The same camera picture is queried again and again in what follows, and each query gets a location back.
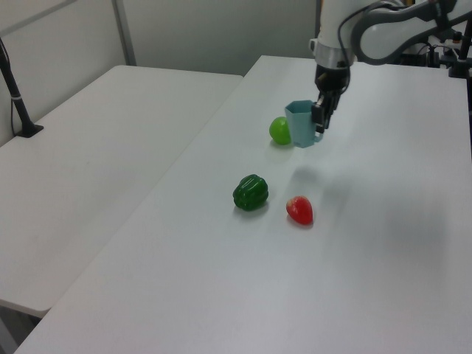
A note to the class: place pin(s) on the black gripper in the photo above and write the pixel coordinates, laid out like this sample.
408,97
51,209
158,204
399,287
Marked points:
332,79

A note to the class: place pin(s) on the light green apple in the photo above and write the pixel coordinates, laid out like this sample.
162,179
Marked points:
279,131

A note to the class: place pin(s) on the red strawberry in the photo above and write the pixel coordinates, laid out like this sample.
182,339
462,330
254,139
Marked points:
300,210

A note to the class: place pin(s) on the black camera stand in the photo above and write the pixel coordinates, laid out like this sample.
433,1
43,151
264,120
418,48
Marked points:
461,62

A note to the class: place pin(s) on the light blue hexagonal mug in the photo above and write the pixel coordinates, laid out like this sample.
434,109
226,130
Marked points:
302,127

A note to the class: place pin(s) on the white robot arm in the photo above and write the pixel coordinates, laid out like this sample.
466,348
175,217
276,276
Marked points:
380,40

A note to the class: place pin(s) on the grey metal partition post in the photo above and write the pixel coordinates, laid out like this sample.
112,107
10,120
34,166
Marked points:
124,33

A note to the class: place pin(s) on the black pole with base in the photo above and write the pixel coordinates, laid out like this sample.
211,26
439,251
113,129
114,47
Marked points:
16,99

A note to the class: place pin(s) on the dark green bell pepper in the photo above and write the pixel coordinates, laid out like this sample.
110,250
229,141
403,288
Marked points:
250,192

